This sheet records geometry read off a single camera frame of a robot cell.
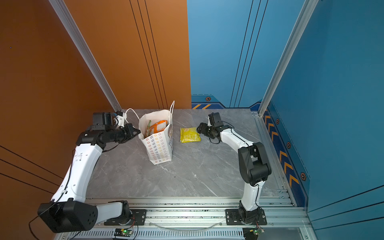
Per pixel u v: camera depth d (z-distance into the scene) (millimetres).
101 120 562
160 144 804
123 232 710
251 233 701
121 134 635
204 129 849
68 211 379
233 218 725
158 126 885
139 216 740
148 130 884
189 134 1023
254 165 493
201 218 745
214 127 739
